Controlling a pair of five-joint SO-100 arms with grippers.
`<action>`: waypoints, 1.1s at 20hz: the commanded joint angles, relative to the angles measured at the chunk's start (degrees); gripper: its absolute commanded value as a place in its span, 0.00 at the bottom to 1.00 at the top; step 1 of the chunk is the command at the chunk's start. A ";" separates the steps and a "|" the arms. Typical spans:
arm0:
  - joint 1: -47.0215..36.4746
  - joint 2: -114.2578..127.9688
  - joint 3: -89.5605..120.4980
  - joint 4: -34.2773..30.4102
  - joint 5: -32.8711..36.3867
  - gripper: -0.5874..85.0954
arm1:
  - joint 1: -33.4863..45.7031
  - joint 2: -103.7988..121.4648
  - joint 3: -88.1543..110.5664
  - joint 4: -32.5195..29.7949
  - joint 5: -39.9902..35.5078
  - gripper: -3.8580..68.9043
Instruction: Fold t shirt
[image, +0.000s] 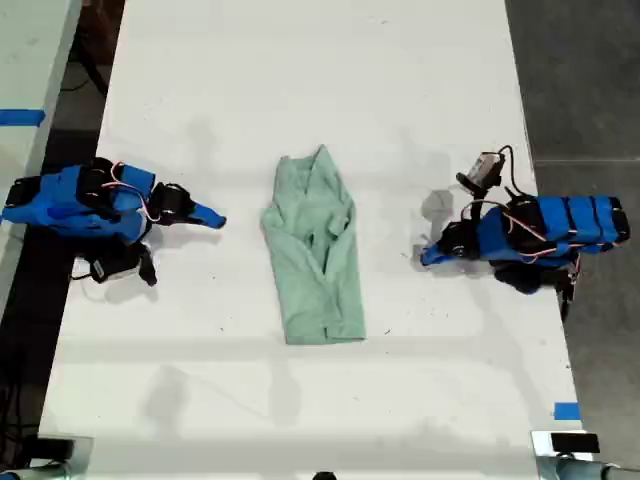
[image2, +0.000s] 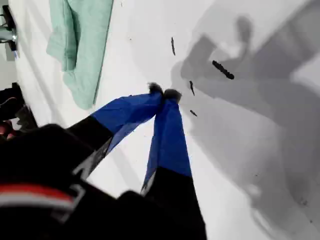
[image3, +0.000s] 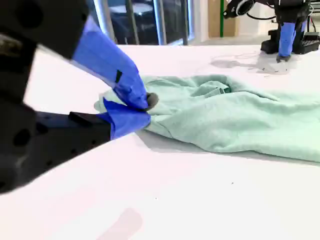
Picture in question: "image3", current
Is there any pale green T-shirt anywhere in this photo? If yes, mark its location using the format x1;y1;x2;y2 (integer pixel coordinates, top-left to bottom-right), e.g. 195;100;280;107
94;74;320;166

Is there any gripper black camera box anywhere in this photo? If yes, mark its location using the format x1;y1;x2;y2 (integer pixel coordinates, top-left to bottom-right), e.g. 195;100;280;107
223;0;255;20

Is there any green vertical pole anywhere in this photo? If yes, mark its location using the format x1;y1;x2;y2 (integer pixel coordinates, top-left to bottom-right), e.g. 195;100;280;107
219;0;225;38

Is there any grey metal window post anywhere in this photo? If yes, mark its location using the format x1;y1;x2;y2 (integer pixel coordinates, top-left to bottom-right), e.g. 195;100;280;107
93;0;118;45
152;0;168;46

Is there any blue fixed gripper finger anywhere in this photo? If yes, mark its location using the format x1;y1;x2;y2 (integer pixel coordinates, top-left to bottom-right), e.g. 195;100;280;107
34;98;153;180
275;21;298;63

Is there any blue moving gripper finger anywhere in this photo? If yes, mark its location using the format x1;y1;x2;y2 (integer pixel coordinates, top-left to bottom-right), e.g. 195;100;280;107
0;0;160;112

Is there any tan wooden panel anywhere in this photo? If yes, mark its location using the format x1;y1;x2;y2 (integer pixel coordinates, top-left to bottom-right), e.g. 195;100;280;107
208;0;237;39

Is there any camera black cable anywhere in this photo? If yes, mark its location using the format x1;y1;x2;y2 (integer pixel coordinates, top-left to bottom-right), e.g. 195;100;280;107
246;12;280;22

